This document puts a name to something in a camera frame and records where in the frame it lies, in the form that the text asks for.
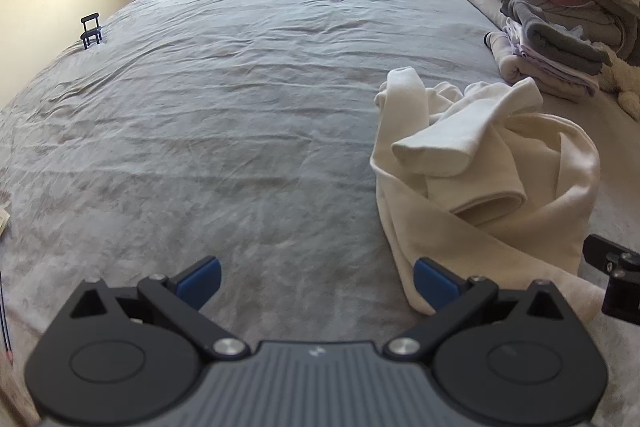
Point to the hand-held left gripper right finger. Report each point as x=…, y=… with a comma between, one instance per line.
x=434, y=281

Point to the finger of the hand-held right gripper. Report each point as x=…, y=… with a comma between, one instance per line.
x=602, y=252

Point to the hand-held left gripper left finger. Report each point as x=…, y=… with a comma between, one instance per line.
x=202, y=281

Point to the cream printed sweatshirt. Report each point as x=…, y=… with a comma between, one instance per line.
x=500, y=207

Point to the white plush toy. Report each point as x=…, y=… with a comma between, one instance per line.
x=622, y=79

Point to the grey bed sheet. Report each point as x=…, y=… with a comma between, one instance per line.
x=225, y=107

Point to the lilac folded garment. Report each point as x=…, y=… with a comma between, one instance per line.
x=555, y=68

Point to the beige folded garment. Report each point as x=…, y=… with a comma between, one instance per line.
x=510, y=68

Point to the pale paper item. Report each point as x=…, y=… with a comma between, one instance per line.
x=4, y=214

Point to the dark grey folded garment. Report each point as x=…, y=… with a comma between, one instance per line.
x=560, y=39

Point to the white folded garment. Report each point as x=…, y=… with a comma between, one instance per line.
x=515, y=37

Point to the small black chair-shaped stand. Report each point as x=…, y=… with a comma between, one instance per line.
x=91, y=32

